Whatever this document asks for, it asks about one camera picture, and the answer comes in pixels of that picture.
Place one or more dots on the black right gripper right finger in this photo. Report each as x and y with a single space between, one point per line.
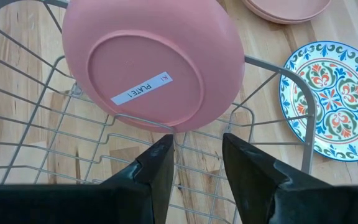
247 168

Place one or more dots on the light pink plate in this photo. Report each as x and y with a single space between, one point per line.
286 22
287 6

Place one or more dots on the colourful patterned plate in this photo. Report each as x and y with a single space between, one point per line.
331 99

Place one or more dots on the dark pink plate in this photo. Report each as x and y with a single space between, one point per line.
141 46

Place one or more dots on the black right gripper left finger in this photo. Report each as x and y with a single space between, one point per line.
157 161

